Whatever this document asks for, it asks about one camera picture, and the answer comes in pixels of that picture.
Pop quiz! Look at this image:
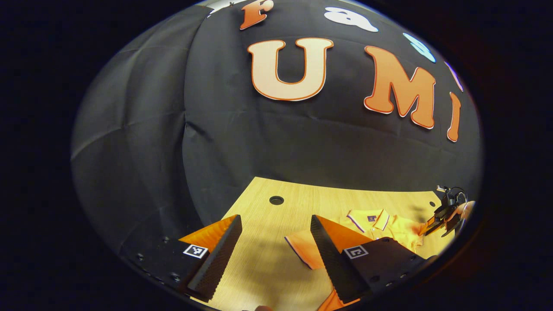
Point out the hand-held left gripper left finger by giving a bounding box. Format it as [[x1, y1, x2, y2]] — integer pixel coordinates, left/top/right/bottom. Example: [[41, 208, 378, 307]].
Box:
[[122, 215, 243, 302]]

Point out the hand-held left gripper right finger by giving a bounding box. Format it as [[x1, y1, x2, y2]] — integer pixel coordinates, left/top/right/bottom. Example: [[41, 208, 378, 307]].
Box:
[[310, 215, 437, 305]]

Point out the orange T-shirt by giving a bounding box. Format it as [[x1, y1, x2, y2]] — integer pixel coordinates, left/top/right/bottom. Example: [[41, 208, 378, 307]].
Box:
[[284, 209, 426, 311]]

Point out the black backdrop cloth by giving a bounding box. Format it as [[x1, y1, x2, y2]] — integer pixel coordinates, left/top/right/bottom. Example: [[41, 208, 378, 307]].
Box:
[[70, 0, 483, 260]]

